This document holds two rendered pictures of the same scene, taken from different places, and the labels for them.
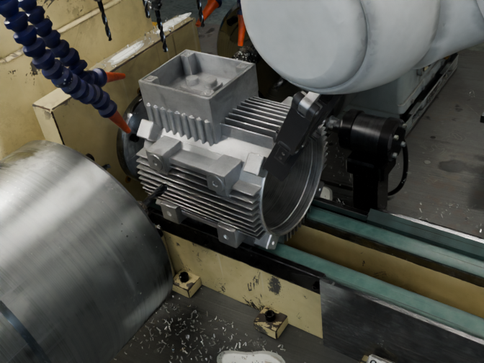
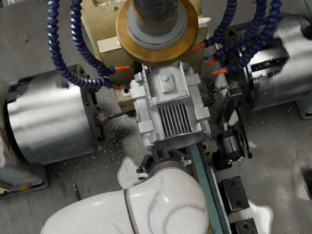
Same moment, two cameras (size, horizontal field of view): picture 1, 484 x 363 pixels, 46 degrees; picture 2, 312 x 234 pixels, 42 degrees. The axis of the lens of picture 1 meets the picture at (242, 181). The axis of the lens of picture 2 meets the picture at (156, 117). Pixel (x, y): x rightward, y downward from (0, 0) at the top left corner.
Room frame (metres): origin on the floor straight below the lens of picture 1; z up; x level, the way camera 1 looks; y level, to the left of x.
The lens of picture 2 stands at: (0.38, -0.21, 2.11)
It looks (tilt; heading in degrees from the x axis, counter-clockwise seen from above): 73 degrees down; 44
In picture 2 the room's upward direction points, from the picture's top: 8 degrees counter-clockwise
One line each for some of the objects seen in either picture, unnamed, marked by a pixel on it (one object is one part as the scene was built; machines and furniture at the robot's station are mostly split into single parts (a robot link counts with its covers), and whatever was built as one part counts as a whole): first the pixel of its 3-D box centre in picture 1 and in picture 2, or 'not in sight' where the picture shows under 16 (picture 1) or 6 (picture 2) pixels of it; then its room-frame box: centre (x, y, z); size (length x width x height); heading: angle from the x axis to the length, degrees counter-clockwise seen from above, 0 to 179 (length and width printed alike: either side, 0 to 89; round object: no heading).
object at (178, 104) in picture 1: (201, 96); (165, 84); (0.69, 0.04, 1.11); 0.12 x 0.11 x 0.07; 49
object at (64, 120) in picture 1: (132, 149); (152, 50); (0.80, 0.17, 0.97); 0.30 x 0.11 x 0.34; 141
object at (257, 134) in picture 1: (233, 160); (169, 109); (0.66, 0.01, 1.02); 0.20 x 0.19 x 0.19; 49
